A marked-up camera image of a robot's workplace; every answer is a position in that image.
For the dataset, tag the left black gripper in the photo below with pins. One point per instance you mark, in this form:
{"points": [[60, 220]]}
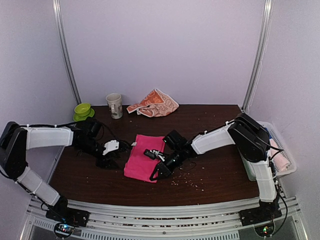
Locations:
{"points": [[103, 163]]}

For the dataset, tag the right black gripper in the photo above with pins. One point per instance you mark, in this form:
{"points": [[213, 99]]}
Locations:
{"points": [[165, 170]]}

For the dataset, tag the pink microfiber towel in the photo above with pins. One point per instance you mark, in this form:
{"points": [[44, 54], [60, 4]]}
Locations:
{"points": [[140, 166]]}

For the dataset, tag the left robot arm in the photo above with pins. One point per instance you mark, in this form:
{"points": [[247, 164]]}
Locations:
{"points": [[19, 143]]}

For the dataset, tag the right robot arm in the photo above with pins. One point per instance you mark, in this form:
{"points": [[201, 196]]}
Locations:
{"points": [[253, 143]]}

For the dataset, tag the green plastic plate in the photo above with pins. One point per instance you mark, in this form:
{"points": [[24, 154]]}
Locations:
{"points": [[78, 117]]}

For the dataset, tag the green plastic bowl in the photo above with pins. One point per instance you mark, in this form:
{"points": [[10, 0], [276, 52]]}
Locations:
{"points": [[82, 109]]}

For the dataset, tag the beige ceramic mug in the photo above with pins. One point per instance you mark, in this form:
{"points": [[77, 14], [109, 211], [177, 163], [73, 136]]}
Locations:
{"points": [[114, 102]]}

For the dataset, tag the orange patterned towel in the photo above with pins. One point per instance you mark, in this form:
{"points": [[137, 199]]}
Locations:
{"points": [[155, 104]]}

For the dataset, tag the white plastic basket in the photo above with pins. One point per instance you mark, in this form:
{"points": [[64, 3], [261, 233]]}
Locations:
{"points": [[278, 138]]}

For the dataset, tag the light pink rolled towel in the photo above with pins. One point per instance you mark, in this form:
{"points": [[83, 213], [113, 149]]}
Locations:
{"points": [[281, 163]]}

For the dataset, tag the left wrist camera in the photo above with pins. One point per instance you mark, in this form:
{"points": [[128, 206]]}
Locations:
{"points": [[113, 145]]}

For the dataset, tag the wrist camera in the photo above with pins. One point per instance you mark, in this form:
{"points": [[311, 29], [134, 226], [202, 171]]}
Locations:
{"points": [[165, 145], [113, 145]]}

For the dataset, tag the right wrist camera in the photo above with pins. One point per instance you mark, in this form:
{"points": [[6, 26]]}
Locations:
{"points": [[165, 145]]}

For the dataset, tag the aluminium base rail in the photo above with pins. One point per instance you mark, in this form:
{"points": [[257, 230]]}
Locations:
{"points": [[217, 221]]}

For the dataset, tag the left aluminium frame post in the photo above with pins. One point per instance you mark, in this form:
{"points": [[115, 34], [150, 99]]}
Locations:
{"points": [[64, 48]]}

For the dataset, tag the aluminium frame post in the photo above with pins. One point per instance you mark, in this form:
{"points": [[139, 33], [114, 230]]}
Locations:
{"points": [[260, 51], [64, 48]]}

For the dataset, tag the right aluminium frame post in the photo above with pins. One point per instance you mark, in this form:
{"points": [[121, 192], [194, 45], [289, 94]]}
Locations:
{"points": [[260, 51]]}

